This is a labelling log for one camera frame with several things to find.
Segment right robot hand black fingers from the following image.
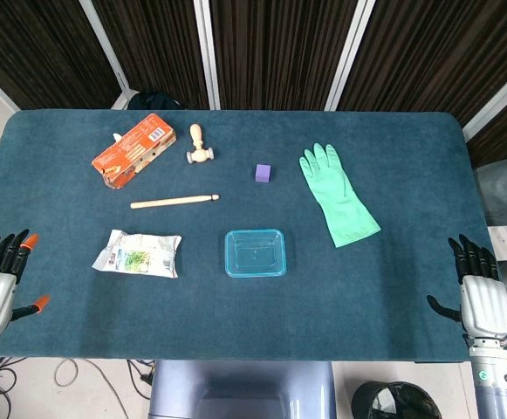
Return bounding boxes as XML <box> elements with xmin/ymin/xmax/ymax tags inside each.
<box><xmin>426</xmin><ymin>233</ymin><xmax>507</xmax><ymax>346</ymax></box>

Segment teal container lid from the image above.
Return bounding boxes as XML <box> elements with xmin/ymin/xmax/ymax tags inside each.
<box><xmin>224</xmin><ymin>227</ymin><xmax>288</xmax><ymax>279</ymax></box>

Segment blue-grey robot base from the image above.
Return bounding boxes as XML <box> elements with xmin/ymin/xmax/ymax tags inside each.
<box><xmin>147</xmin><ymin>360</ymin><xmax>337</xmax><ymax>419</ymax></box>

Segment orange cardboard snack box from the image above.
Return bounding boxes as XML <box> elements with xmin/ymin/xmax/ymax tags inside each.
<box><xmin>91</xmin><ymin>113</ymin><xmax>178</xmax><ymax>189</ymax></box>

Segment black trash bin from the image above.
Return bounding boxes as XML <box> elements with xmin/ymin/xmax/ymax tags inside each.
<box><xmin>351</xmin><ymin>381</ymin><xmax>444</xmax><ymax>419</ymax></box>

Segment white crumpled snack bag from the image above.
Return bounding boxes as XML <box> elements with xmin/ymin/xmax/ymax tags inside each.
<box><xmin>91</xmin><ymin>229</ymin><xmax>183</xmax><ymax>279</ymax></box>

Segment green rubber glove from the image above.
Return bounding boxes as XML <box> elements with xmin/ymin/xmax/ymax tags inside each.
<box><xmin>298</xmin><ymin>142</ymin><xmax>382</xmax><ymax>249</ymax></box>

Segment wooden stick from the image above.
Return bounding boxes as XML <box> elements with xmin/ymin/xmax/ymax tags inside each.
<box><xmin>130</xmin><ymin>194</ymin><xmax>221</xmax><ymax>210</ymax></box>

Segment teal table cloth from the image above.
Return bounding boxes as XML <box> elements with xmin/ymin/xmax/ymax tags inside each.
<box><xmin>0</xmin><ymin>108</ymin><xmax>507</xmax><ymax>363</ymax></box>

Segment wooden roller massager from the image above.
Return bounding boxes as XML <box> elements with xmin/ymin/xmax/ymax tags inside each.
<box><xmin>185</xmin><ymin>123</ymin><xmax>217</xmax><ymax>166</ymax></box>

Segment black bag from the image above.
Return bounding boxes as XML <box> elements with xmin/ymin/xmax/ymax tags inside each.
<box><xmin>127</xmin><ymin>90</ymin><xmax>183</xmax><ymax>111</ymax></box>

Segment purple cube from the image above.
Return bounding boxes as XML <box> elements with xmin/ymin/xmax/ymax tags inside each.
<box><xmin>253</xmin><ymin>163</ymin><xmax>277</xmax><ymax>183</ymax></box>

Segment white looped floor cable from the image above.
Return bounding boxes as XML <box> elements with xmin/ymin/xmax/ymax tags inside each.
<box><xmin>54</xmin><ymin>357</ymin><xmax>80</xmax><ymax>388</ymax></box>

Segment black floor plug cables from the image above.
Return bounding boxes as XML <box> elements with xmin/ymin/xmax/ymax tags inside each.
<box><xmin>126</xmin><ymin>358</ymin><xmax>156</xmax><ymax>398</ymax></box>

